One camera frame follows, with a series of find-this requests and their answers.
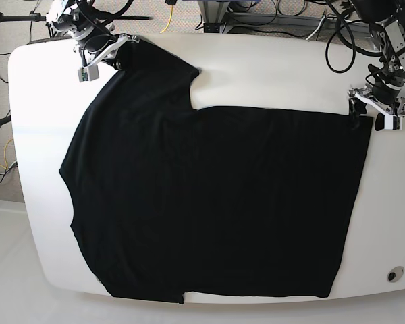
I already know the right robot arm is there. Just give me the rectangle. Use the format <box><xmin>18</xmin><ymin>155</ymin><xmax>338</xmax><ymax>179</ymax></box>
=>
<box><xmin>46</xmin><ymin>1</ymin><xmax>140</xmax><ymax>82</ymax></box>

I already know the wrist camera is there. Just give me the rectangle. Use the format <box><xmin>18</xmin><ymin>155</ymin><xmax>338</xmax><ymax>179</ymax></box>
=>
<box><xmin>78</xmin><ymin>65</ymin><xmax>99</xmax><ymax>82</ymax></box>
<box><xmin>383</xmin><ymin>115</ymin><xmax>403</xmax><ymax>130</ymax></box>

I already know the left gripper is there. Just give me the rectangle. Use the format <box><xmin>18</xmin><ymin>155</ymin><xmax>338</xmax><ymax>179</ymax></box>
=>
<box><xmin>348</xmin><ymin>79</ymin><xmax>405</xmax><ymax>131</ymax></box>

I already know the black tripod stand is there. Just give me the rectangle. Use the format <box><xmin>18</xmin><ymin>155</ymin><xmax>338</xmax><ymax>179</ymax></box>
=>
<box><xmin>0</xmin><ymin>2</ymin><xmax>151</xmax><ymax>38</ymax></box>

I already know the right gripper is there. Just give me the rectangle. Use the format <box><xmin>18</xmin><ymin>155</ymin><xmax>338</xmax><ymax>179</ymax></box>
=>
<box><xmin>72</xmin><ymin>32</ymin><xmax>141</xmax><ymax>71</ymax></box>

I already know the yellow cable left floor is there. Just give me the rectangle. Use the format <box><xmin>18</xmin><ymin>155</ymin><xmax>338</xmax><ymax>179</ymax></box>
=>
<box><xmin>0</xmin><ymin>137</ymin><xmax>18</xmax><ymax>176</ymax></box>

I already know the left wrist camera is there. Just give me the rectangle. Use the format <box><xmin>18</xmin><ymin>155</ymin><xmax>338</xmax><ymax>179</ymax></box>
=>
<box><xmin>383</xmin><ymin>115</ymin><xmax>403</xmax><ymax>130</ymax></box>

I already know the grey metal base frame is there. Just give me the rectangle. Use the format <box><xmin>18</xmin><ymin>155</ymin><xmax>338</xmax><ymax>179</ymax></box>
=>
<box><xmin>197</xmin><ymin>0</ymin><xmax>375</xmax><ymax>51</ymax></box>

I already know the table cable grommet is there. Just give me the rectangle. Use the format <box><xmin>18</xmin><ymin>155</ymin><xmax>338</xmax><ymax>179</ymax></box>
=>
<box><xmin>387</xmin><ymin>266</ymin><xmax>404</xmax><ymax>283</ymax></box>

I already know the yellow floor cable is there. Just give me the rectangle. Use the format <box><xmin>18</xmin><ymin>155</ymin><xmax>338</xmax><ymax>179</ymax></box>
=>
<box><xmin>160</xmin><ymin>5</ymin><xmax>175</xmax><ymax>34</ymax></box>

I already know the black T-shirt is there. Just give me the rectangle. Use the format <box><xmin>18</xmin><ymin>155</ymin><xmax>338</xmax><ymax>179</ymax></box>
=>
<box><xmin>59</xmin><ymin>40</ymin><xmax>373</xmax><ymax>303</ymax></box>

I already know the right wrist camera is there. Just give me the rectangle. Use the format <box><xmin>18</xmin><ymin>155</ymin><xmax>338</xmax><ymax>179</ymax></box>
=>
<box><xmin>78</xmin><ymin>65</ymin><xmax>99</xmax><ymax>82</ymax></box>

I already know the white cable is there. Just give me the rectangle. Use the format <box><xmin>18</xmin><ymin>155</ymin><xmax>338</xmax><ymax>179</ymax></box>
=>
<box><xmin>306</xmin><ymin>13</ymin><xmax>338</xmax><ymax>41</ymax></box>

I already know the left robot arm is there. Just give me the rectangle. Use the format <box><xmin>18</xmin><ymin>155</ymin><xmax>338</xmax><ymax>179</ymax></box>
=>
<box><xmin>332</xmin><ymin>1</ymin><xmax>405</xmax><ymax>130</ymax></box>

